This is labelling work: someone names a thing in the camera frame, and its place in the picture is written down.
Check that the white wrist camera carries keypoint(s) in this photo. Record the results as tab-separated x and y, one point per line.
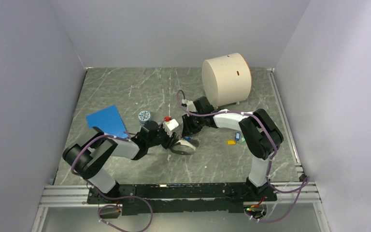
170	125
188	105

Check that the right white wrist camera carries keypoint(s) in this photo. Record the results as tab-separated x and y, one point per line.
188	105

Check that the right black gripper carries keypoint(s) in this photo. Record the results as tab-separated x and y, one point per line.
188	129

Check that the cream cylindrical container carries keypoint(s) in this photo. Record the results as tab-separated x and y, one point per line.
226	79

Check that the blue flat board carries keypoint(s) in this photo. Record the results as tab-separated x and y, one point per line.
109	121

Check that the blue key tag on table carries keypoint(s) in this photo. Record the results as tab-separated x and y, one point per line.
237	136

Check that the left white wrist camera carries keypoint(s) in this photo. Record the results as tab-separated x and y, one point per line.
170	125

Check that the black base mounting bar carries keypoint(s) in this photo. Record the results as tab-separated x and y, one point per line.
177	198

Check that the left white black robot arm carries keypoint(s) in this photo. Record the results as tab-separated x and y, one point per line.
91	150

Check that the yellow key tag on table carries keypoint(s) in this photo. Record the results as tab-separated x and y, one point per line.
231	142

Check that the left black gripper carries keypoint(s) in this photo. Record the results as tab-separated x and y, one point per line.
169	140

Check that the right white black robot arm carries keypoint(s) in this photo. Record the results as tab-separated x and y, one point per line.
261	135

